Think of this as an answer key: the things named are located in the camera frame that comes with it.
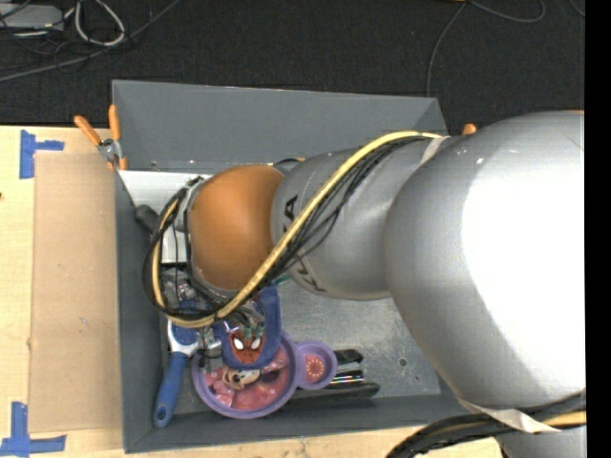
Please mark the blue cloth with red face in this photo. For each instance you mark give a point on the blue cloth with red face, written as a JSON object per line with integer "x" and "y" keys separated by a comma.
{"x": 270, "y": 314}

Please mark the brown cardboard board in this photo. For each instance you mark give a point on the brown cardboard board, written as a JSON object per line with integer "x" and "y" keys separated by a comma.
{"x": 76, "y": 279}

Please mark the purple round-eared plate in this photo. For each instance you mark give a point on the purple round-eared plate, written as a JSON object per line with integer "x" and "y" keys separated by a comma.
{"x": 316, "y": 369}

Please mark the grey metal bin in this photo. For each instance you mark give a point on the grey metal bin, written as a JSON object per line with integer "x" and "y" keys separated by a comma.
{"x": 191, "y": 127}

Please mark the black stapler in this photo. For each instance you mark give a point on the black stapler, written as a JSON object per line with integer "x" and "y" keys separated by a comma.
{"x": 349, "y": 357}

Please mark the black cylinder on white bracket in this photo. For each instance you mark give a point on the black cylinder on white bracket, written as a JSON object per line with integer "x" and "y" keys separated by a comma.
{"x": 145, "y": 216}

